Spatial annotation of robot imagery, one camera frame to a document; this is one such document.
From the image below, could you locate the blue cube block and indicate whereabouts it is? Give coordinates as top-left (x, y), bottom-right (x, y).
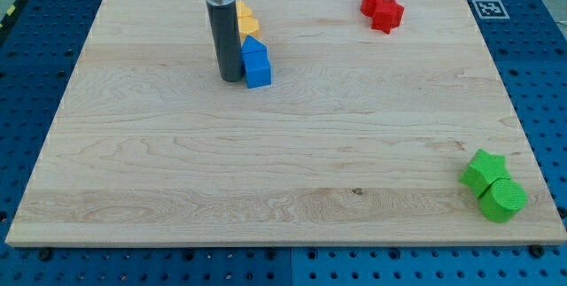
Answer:
top-left (243, 51), bottom-right (272, 89)

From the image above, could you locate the blue triangle block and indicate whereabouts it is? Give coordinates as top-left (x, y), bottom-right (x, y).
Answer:
top-left (241, 35), bottom-right (268, 54)

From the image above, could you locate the yellow hexagon block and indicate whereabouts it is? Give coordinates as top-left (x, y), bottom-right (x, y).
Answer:
top-left (238, 17), bottom-right (261, 43)

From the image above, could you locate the wooden board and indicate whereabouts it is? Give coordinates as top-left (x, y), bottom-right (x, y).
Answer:
top-left (6, 0), bottom-right (566, 248)

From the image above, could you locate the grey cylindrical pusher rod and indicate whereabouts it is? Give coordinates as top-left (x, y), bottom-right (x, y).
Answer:
top-left (206, 1), bottom-right (244, 82)

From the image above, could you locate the red star block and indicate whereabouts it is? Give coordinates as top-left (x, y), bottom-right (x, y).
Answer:
top-left (371, 0), bottom-right (404, 34)

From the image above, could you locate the green star block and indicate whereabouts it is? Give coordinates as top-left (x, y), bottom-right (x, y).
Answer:
top-left (459, 149), bottom-right (511, 197)

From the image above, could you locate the green cylinder block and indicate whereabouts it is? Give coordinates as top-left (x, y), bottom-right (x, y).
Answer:
top-left (478, 179), bottom-right (528, 223)

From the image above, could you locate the white fiducial marker tag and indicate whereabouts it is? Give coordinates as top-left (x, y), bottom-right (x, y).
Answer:
top-left (471, 0), bottom-right (509, 19)

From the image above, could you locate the yellow black hazard tape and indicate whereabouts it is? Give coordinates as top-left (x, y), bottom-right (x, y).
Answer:
top-left (1, 0), bottom-right (29, 30)

